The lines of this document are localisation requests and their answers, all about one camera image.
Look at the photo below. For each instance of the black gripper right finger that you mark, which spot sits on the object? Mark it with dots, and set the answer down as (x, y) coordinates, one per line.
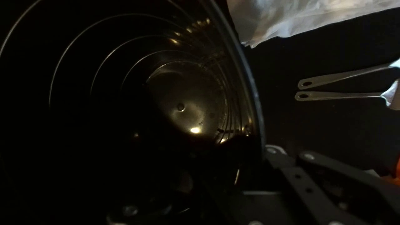
(317, 188)

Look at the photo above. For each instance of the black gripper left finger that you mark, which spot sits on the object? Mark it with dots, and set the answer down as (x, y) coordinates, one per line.
(142, 213)

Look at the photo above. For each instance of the large white paper sheet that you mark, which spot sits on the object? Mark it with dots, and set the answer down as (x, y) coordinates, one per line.
(300, 17)

